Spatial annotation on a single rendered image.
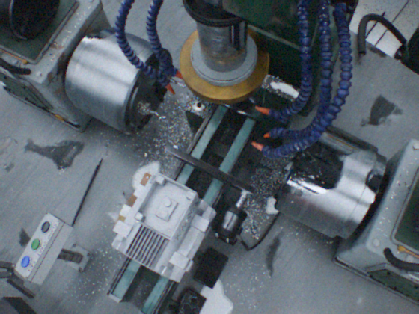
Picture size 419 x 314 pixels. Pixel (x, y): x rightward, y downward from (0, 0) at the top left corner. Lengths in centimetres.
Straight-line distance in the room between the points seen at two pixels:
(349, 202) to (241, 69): 38
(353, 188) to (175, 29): 87
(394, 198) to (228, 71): 47
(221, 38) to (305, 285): 81
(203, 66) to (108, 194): 66
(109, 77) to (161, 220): 37
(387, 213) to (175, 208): 48
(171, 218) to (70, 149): 56
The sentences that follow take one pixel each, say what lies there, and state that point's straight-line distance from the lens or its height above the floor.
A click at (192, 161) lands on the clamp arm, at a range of 117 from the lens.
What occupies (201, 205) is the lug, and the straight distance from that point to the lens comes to 108.
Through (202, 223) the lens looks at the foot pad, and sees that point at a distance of 109.
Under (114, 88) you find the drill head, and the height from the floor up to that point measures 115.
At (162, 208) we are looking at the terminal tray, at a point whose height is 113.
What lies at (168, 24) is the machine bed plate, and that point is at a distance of 163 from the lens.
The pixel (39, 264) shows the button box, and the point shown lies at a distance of 117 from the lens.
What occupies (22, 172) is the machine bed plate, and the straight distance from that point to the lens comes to 155.
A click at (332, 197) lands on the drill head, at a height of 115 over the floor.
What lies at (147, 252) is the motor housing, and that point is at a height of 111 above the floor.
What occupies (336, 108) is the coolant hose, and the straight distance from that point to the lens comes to 80.
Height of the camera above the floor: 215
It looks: 73 degrees down
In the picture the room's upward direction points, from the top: 10 degrees counter-clockwise
